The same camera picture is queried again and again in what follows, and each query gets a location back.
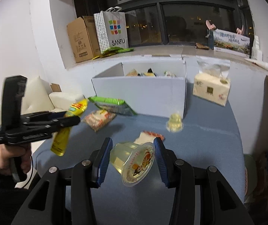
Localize jelly cup with lid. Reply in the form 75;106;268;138
110;142;155;187

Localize green snack packet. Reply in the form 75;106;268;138
88;96;136;116

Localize left hand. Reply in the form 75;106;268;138
0;143;32;175

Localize white sofa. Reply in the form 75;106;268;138
0;76;85;189

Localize small jelly cup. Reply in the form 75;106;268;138
166;113;183;133

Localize red white small packet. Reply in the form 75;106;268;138
134;131;165;145

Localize brown cardboard box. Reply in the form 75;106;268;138
67;16;101;63

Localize tissue pack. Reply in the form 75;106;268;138
192;57;231;107

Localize white cardboard box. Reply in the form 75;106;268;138
92;57;187;118

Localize green packets on sill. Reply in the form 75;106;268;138
92;47;134;60

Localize white SANFU shopping bag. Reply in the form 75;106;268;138
94;7;129;53

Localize printed landscape box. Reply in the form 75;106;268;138
213;29;250;58

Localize blue gift box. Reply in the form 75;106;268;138
206;29;214;50

